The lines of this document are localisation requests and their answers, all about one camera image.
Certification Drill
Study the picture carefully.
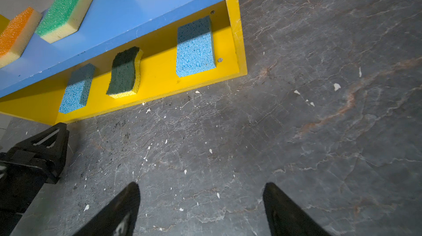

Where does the green scouring sponge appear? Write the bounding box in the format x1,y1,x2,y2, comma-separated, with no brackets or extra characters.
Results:
106,47,144,99

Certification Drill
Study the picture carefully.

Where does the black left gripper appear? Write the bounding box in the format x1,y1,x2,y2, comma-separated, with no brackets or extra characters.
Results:
1,123,69,236

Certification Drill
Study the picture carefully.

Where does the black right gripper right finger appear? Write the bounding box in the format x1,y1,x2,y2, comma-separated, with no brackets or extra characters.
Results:
263,182,328,236

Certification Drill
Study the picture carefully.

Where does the orange sponge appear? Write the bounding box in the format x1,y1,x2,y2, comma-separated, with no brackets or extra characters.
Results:
1,7,42,68

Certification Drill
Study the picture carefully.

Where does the bright green sponge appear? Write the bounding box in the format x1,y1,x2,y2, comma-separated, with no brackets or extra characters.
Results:
35,0,93,44

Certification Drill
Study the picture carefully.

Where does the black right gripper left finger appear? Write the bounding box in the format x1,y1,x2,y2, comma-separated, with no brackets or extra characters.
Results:
75,182,141,236

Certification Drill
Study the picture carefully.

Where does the yellow shelf unit frame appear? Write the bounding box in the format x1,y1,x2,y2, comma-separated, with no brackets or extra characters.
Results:
1,0,247,125

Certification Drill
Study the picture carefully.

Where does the blue sponge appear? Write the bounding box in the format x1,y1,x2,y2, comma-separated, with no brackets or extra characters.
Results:
59,64,96,114
176,16,216,77

